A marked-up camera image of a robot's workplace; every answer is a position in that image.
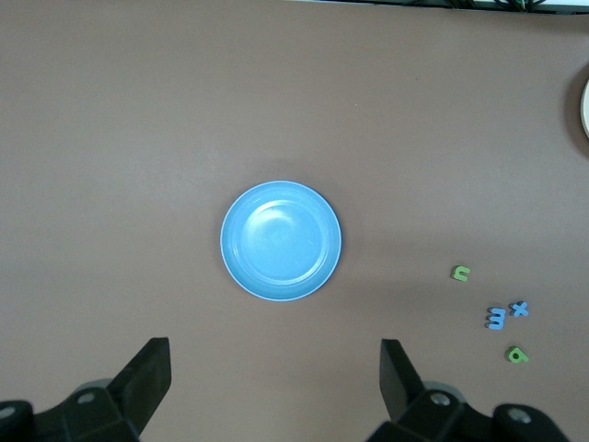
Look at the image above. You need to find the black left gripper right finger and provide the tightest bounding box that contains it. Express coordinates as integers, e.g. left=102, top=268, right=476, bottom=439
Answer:
left=363, top=339, right=572, bottom=442

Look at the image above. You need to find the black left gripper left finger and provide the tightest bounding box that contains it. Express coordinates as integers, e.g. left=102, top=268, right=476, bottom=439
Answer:
left=0, top=337, right=172, bottom=442

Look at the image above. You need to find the blue letter m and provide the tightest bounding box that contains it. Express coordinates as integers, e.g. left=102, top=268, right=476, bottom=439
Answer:
left=483, top=307, right=508, bottom=332

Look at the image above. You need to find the blue plate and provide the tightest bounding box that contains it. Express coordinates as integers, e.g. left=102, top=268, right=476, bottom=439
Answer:
left=219, top=180, right=343, bottom=303

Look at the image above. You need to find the beige plate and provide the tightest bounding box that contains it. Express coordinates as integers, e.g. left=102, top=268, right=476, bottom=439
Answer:
left=580, top=76, right=589, bottom=140

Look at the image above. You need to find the black table edge rail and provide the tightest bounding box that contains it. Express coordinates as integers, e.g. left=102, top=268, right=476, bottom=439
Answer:
left=280, top=0, right=589, bottom=16

